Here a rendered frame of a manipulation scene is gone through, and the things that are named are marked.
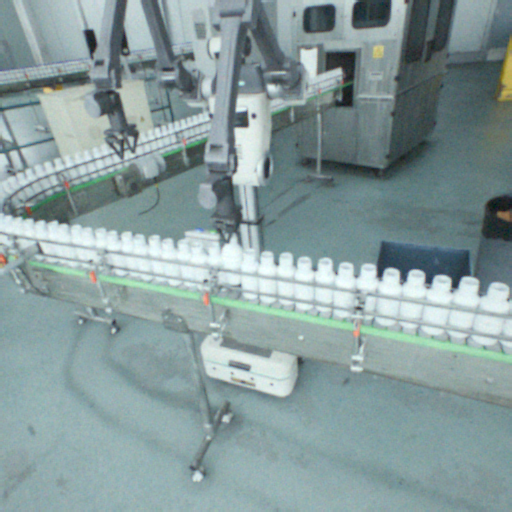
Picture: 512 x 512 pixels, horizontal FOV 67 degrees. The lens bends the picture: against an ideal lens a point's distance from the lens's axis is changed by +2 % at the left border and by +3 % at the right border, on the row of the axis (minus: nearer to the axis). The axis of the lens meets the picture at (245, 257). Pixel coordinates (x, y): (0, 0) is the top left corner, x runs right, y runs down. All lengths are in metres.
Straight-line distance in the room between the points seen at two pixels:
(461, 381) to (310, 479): 0.98
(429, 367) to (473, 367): 0.10
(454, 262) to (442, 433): 0.90
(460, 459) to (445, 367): 1.01
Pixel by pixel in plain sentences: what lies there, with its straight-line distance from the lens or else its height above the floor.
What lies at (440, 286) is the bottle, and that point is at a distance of 1.06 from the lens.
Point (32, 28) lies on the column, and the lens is 11.70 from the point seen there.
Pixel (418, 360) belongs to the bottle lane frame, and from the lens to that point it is 1.19.
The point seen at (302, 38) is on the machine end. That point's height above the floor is 1.46.
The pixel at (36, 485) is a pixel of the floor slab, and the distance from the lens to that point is 2.32.
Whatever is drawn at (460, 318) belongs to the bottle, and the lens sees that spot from 1.12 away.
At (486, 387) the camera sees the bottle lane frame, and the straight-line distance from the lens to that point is 1.24.
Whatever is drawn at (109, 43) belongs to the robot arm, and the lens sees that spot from 1.41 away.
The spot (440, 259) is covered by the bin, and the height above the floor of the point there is 0.89.
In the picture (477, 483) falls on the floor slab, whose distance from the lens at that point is 2.13.
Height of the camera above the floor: 1.77
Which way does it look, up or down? 32 degrees down
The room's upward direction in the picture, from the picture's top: 7 degrees counter-clockwise
